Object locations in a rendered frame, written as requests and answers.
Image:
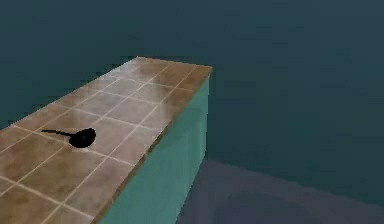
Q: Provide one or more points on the teal counter with tiled top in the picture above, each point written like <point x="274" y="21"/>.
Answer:
<point x="110" y="126"/>

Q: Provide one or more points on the black ladle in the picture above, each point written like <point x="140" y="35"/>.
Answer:
<point x="82" y="137"/>

